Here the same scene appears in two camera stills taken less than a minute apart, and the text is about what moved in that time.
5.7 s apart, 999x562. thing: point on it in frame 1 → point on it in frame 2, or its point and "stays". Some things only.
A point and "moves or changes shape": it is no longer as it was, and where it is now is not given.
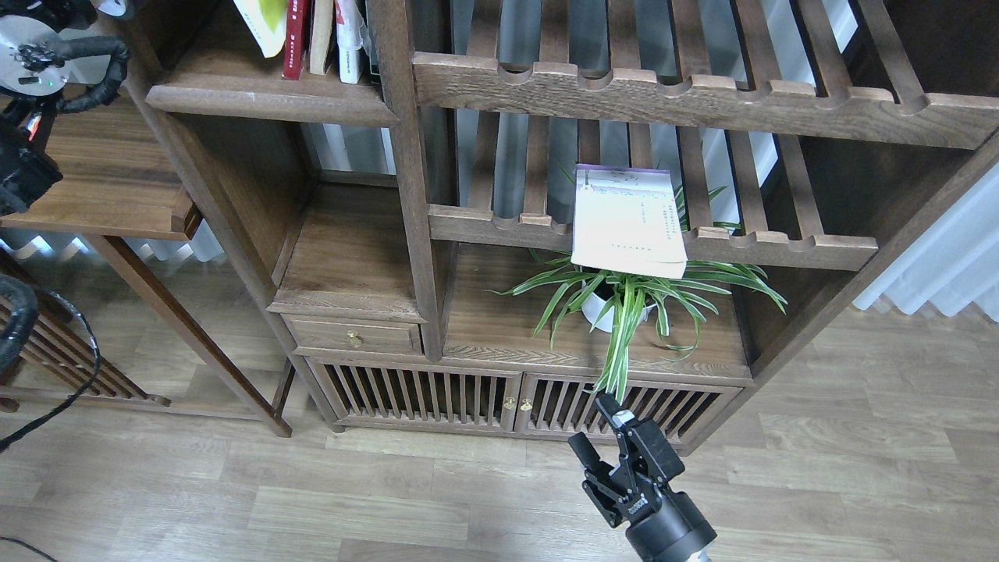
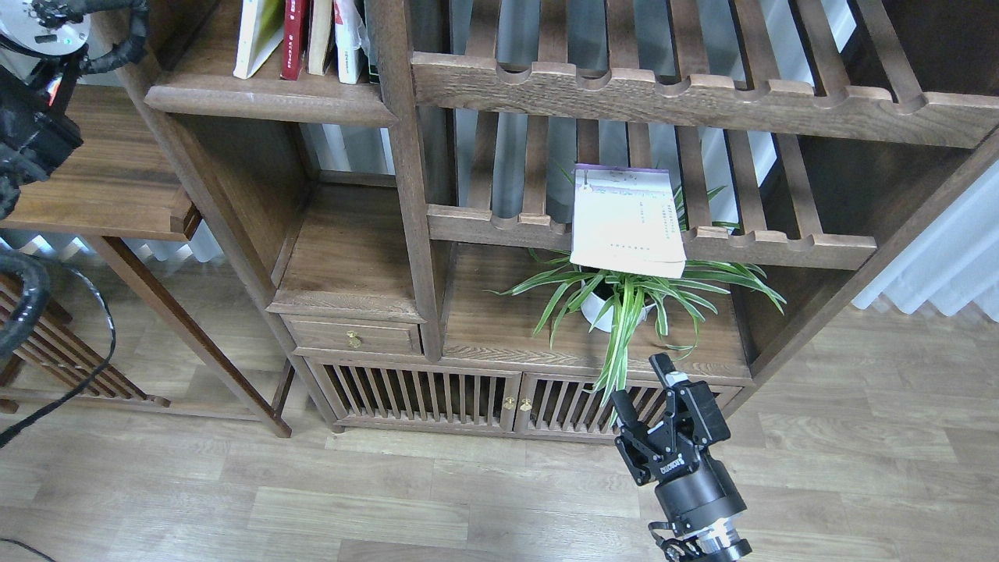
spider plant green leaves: x=587 y=296 stays
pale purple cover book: x=627 y=221 stays
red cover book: x=293 y=40 stays
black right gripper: x=635 y=491 → x=672 y=453
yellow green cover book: x=268 y=19 moves or changes shape
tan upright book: x=323 y=13 stays
